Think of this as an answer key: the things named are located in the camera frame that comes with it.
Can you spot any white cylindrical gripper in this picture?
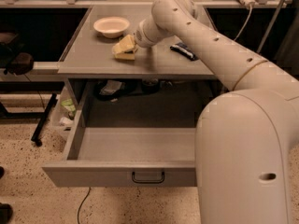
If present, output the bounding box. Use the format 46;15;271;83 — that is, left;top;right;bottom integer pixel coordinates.
112;18;170;53

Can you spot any green and yellow sponge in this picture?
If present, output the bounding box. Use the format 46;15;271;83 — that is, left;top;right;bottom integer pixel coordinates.
113;50;135;61

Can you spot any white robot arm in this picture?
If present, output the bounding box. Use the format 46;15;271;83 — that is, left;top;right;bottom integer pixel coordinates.
134;0;299;224

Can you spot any grey open top drawer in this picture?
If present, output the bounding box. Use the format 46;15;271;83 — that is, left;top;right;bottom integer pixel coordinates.
43;81;202;187

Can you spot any white bowl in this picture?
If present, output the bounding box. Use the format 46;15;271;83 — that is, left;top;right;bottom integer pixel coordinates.
93;17;130;38

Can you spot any grey cabinet desk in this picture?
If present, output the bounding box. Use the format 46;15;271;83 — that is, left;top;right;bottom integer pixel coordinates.
56;4;222;110

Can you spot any clear plastic bin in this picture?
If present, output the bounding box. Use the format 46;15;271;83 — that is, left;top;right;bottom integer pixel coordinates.
50;87;76;140

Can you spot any black chair base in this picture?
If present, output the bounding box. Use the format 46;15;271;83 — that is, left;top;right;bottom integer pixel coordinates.
0;93;57;147

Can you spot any dark office chair seat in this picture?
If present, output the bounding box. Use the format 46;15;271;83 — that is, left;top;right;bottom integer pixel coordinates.
0;32;34;76

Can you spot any metal tripod pole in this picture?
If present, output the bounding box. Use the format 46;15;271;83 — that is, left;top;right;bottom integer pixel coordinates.
256;0;292;54

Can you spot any black drawer handle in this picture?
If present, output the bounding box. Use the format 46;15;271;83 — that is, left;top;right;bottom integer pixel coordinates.
131;172;165;184

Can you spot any white power cable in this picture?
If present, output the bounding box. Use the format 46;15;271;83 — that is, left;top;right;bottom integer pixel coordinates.
233;4;252;42

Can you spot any black floor cable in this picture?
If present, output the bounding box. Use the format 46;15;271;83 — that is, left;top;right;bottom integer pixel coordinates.
76;187;92;224

